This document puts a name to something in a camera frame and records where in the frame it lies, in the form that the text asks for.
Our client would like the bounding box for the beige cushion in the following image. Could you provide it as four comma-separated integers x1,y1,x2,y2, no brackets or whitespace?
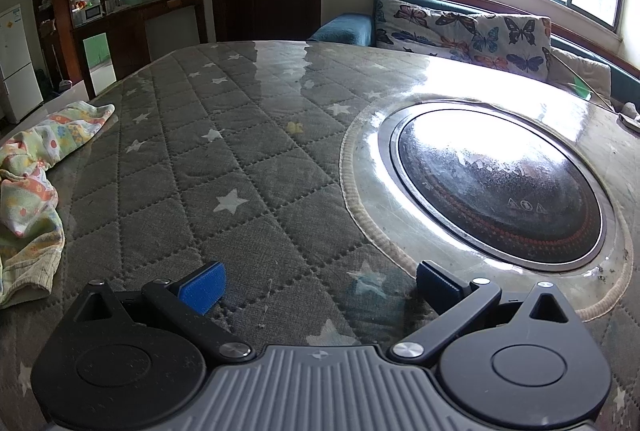
542,47,613,104

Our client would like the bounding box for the grey quilted star table cover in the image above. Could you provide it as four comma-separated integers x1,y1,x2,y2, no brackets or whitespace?
0,40,640,431

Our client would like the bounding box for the white mop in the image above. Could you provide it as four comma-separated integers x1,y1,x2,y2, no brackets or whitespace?
47,31,76,92

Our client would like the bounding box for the blue cushion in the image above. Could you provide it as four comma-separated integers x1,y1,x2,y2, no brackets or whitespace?
306,12,373,47

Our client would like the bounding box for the white refrigerator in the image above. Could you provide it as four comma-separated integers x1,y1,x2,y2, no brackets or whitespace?
0,2,45,124

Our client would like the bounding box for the thin stick with green flag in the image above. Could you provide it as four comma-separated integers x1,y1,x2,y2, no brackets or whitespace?
549,48,618,113

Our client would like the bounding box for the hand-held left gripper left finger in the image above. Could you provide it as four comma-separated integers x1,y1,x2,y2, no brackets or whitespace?
62,261,255,362

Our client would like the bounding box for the round black glass cooktop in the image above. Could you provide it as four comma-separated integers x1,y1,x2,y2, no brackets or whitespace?
377,100,615,273

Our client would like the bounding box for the grey stuffed toy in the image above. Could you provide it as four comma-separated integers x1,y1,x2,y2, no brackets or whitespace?
617,102,640,132

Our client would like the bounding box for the butterfly print cushion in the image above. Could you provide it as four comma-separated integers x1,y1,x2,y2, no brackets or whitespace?
374,0,552,84

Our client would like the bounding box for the dark wooden sideboard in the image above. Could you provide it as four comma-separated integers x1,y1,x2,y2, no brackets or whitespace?
72,0,208,99

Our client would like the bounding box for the teal sofa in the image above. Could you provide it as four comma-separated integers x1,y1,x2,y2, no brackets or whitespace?
372,0,640,104

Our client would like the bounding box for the colourful floral cloth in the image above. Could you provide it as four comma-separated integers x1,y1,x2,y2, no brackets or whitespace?
0,101,117,309

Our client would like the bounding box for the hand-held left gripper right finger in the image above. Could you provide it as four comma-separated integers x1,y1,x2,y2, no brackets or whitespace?
391,260,587,362

